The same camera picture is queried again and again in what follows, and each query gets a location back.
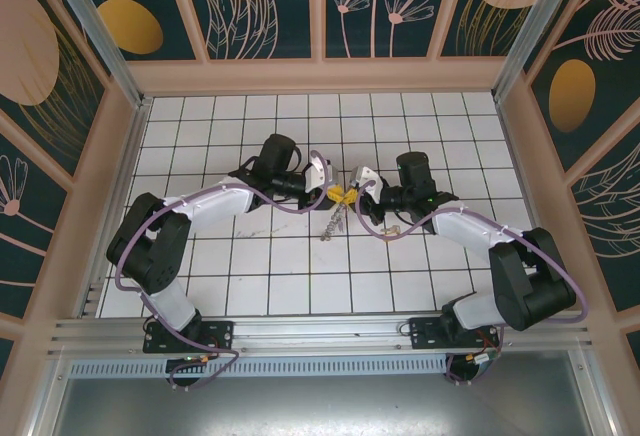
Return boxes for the metal keyring plate with rings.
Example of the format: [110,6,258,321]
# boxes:
[319,199,350,244]

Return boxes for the teal panel with leaf outlines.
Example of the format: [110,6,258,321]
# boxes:
[178,0,322,62]

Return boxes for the teal panel with pink flowers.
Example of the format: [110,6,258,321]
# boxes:
[322,0,442,62]

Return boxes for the teal panel with pink disc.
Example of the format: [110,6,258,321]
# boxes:
[438,0,554,60]

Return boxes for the teal panel, oval and feathers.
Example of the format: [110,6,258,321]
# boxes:
[522,0,640,175]

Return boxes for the teal panel with feather outlines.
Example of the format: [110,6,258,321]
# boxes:
[568,123,640,315]

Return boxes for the grey metal sheet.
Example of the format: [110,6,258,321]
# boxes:
[49,350,619,436]

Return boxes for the teal panel with large disc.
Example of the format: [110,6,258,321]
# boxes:
[0,0,110,180]

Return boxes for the teal panel with single flower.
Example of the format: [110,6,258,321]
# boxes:
[0,105,70,320]

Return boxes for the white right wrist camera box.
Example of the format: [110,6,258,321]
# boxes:
[348,165,387,198]

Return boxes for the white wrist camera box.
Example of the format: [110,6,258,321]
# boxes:
[348,165,387,198]
[303,155,340,191]

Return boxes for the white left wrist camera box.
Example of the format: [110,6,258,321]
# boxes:
[303,155,340,191]

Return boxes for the purple cable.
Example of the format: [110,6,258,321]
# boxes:
[355,180,589,387]
[114,149,332,391]

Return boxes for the aluminium side rail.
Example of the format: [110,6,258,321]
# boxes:
[74,98,154,320]
[493,97,566,310]

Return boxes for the aluminium mounting rail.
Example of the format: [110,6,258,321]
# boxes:
[47,308,594,358]

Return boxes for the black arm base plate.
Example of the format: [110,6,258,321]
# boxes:
[408,315,496,353]
[143,319,236,355]

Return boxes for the slotted grey cable duct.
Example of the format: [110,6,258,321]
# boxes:
[64,357,451,378]

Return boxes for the aluminium corner post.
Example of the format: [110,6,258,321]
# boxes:
[39,0,154,111]
[491,0,585,103]

